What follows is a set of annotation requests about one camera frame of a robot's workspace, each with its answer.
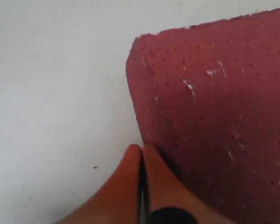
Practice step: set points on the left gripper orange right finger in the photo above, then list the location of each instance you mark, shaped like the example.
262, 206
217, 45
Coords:
168, 201

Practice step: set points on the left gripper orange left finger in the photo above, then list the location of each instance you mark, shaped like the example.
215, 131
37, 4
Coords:
118, 200

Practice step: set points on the small red brick top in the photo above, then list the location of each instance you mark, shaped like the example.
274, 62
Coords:
208, 97

